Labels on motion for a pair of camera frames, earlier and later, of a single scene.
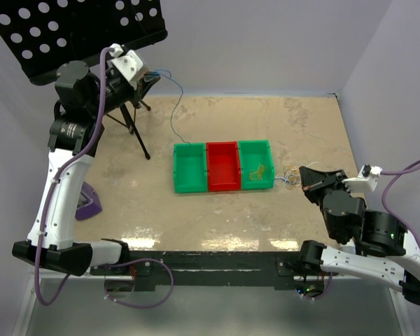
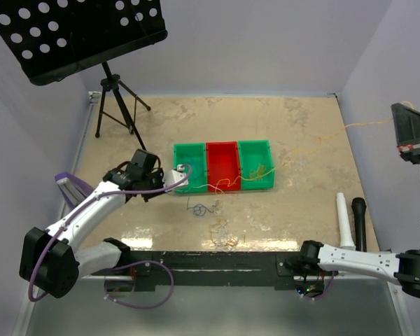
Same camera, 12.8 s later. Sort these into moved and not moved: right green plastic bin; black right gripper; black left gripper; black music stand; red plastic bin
Moved: black left gripper; black right gripper
Not moved: black music stand; red plastic bin; right green plastic bin
